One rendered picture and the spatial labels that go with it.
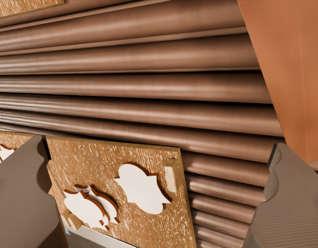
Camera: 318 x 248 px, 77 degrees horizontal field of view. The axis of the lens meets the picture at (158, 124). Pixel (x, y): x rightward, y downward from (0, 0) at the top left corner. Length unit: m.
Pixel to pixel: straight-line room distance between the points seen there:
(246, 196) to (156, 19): 0.32
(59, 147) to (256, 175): 0.44
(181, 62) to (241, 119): 0.12
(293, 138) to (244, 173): 0.20
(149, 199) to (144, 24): 0.33
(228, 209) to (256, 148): 0.15
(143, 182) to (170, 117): 0.16
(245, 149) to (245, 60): 0.13
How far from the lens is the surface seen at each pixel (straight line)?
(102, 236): 0.82
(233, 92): 0.29
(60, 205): 0.80
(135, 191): 0.46
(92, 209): 0.57
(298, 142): 0.18
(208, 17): 0.28
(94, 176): 0.53
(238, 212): 0.44
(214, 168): 0.37
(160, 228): 0.54
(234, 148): 0.34
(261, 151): 0.34
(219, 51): 0.28
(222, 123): 0.31
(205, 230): 0.52
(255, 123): 0.31
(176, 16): 0.29
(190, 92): 0.30
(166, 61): 0.31
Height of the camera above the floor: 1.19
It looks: 51 degrees down
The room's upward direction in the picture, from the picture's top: 138 degrees counter-clockwise
